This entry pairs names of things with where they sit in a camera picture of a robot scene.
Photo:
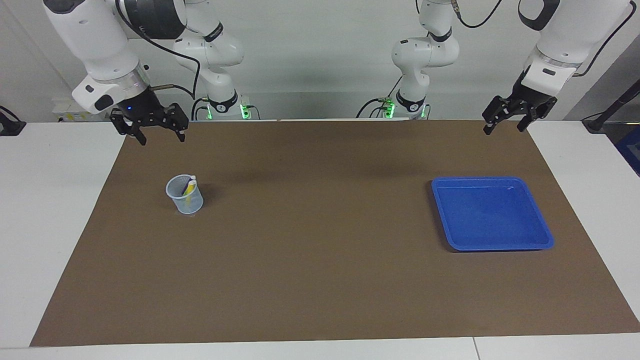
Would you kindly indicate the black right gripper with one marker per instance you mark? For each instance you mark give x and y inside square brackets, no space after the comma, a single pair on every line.
[145,111]

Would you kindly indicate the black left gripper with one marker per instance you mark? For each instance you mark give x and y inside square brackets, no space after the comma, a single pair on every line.
[525,95]

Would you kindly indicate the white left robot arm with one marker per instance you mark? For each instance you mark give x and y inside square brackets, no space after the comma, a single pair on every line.
[565,40]

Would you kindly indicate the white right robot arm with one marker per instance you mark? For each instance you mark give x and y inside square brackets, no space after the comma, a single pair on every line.
[95,45]

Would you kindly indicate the blue plastic tray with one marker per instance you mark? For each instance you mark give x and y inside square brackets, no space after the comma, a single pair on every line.
[490,215]

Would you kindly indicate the translucent plastic pen cup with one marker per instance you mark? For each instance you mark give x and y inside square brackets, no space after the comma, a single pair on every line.
[190,206]

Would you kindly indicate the black stand pole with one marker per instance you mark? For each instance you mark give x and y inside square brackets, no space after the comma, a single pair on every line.
[597,122]

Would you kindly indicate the white box yellow labels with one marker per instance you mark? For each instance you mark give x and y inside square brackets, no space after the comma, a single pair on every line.
[75,112]

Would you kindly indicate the blue box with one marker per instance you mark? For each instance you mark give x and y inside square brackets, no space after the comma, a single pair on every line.
[631,150]

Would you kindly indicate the brown table mat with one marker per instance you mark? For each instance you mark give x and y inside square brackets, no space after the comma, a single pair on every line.
[320,250]

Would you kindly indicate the black clamp mount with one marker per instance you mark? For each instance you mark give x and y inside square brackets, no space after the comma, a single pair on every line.
[10,127]

